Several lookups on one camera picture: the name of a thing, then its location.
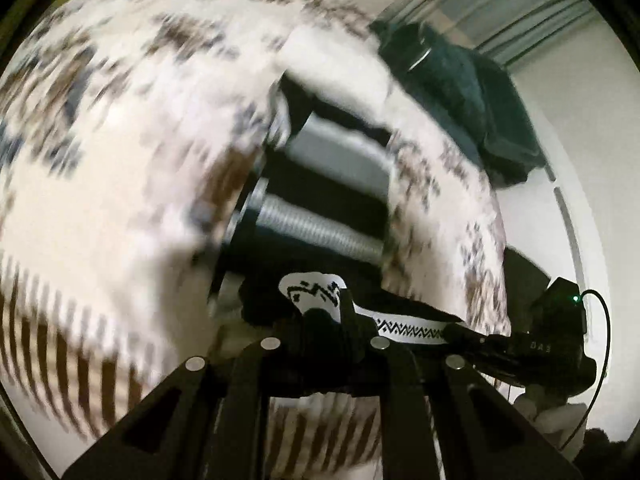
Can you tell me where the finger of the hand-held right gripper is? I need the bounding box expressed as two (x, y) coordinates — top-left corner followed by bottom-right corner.
(442, 322), (507, 362)

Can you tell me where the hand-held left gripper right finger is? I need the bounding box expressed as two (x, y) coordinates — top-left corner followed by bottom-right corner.
(350, 336), (585, 480)

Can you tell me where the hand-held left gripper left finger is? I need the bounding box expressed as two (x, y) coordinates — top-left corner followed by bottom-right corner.
(60, 332), (322, 480)

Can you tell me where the striped knit sweater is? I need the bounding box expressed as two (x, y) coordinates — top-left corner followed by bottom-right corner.
(210, 67), (466, 396)

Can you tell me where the black folded cloth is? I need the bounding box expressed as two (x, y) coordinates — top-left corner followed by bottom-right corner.
(501, 246), (553, 333)

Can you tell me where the white bed headboard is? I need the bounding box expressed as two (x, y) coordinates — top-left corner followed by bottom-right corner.
(492, 15), (640, 441)

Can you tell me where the dark green folded blanket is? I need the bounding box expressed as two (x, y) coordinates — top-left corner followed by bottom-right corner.
(372, 20), (548, 192)

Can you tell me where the floral bedsheet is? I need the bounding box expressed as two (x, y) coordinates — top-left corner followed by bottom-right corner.
(0, 0), (511, 476)

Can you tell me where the folded white cloth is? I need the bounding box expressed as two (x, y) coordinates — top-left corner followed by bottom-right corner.
(280, 22), (406, 131)

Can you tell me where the grey-green striped curtain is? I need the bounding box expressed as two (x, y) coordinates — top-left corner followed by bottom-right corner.
(415, 0), (606, 68)

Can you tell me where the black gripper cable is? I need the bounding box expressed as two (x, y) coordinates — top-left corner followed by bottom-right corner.
(559, 289), (612, 452)

